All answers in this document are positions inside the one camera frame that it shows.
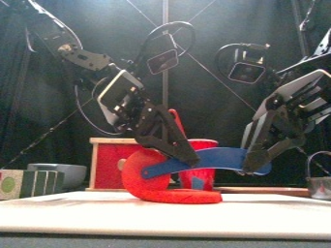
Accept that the small blue flat piece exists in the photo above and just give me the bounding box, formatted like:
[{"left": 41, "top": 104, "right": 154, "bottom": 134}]
[{"left": 189, "top": 176, "right": 206, "bottom": 192}]

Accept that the red fuzzy curved object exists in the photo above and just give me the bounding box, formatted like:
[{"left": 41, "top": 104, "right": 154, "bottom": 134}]
[{"left": 118, "top": 147, "right": 224, "bottom": 205}]

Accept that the thin left arm cable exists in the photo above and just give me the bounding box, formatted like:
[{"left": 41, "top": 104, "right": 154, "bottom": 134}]
[{"left": 72, "top": 77, "right": 126, "bottom": 138}]

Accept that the small metal bucket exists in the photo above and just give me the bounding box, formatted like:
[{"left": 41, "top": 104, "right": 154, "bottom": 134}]
[{"left": 304, "top": 150, "right": 331, "bottom": 202}]

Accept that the red plastic utensil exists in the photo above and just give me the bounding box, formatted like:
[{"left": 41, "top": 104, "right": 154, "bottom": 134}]
[{"left": 166, "top": 108, "right": 188, "bottom": 140}]

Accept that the metal frame post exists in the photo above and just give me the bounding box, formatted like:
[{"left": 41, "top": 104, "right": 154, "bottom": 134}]
[{"left": 160, "top": 0, "right": 170, "bottom": 110}]

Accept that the blue strip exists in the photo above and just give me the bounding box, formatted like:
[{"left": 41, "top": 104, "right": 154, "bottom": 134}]
[{"left": 140, "top": 146, "right": 273, "bottom": 180}]

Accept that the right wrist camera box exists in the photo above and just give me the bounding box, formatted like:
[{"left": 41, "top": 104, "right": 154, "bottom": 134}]
[{"left": 226, "top": 45, "right": 269, "bottom": 85}]

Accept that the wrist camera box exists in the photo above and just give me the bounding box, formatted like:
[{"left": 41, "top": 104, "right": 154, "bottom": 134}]
[
  {"left": 226, "top": 45, "right": 269, "bottom": 85},
  {"left": 144, "top": 33, "right": 181, "bottom": 76}
]

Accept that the black left camera cable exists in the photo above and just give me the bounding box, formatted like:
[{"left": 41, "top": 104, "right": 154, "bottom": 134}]
[{"left": 136, "top": 20, "right": 196, "bottom": 72}]

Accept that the white and green box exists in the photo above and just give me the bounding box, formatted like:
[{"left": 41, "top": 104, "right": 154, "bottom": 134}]
[{"left": 0, "top": 169, "right": 65, "bottom": 202}]

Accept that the white cutting board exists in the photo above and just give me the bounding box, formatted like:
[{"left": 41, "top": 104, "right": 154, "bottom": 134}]
[{"left": 0, "top": 190, "right": 331, "bottom": 242}]

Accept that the red plastic cup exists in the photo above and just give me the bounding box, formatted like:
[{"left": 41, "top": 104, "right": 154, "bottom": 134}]
[{"left": 177, "top": 138, "right": 220, "bottom": 192}]

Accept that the grey plastic bowl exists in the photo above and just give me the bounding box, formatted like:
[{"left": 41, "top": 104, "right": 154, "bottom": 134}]
[{"left": 25, "top": 162, "right": 88, "bottom": 192}]

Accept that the wooden box with red panel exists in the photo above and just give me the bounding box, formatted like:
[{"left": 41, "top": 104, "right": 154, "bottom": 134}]
[{"left": 88, "top": 137, "right": 145, "bottom": 192}]

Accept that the black right camera cable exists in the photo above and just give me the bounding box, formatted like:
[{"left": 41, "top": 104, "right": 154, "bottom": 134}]
[{"left": 213, "top": 42, "right": 271, "bottom": 78}]

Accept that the black camera cable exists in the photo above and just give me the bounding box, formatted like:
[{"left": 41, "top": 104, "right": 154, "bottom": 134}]
[
  {"left": 136, "top": 20, "right": 196, "bottom": 72},
  {"left": 213, "top": 42, "right": 271, "bottom": 78}
]

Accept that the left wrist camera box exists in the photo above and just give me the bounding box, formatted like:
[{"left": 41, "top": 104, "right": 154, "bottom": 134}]
[{"left": 144, "top": 33, "right": 181, "bottom": 76}]

